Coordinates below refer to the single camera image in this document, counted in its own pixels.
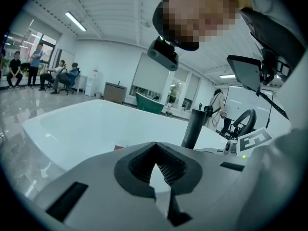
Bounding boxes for brown sink cabinet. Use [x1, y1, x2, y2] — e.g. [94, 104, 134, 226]
[103, 81, 128, 105]

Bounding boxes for white water dispenser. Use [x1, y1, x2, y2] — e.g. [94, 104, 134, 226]
[85, 66, 100, 97]

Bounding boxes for dark harness strap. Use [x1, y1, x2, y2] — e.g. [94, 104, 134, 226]
[240, 8, 306, 81]

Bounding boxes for black office chair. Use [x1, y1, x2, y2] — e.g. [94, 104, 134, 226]
[44, 65, 67, 91]
[57, 67, 81, 96]
[226, 109, 257, 141]

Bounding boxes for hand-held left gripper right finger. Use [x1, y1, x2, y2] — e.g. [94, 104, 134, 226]
[156, 142, 245, 231]

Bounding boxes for person's head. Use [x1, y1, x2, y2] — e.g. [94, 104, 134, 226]
[162, 0, 253, 44]

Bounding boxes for person's grey shirt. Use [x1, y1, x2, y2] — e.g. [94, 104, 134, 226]
[240, 0, 308, 129]

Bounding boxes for dark chest-mounted box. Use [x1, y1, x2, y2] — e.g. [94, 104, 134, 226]
[227, 54, 289, 120]

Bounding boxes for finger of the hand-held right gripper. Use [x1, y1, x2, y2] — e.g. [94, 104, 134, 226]
[194, 148, 226, 154]

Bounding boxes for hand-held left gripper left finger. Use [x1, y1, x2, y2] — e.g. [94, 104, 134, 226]
[33, 141, 173, 231]

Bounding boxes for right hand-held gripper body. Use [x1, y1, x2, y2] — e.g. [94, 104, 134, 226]
[222, 127, 274, 159]

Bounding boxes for white bathtub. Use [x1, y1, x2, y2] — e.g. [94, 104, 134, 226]
[22, 99, 230, 194]

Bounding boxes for grey roller blind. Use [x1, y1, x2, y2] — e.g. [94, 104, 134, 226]
[132, 52, 170, 95]

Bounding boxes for white board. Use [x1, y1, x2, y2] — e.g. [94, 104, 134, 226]
[226, 85, 275, 131]

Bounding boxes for green bathtub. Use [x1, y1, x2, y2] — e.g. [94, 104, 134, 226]
[135, 91, 165, 115]

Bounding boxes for head-mounted camera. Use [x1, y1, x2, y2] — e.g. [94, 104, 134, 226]
[147, 35, 180, 72]

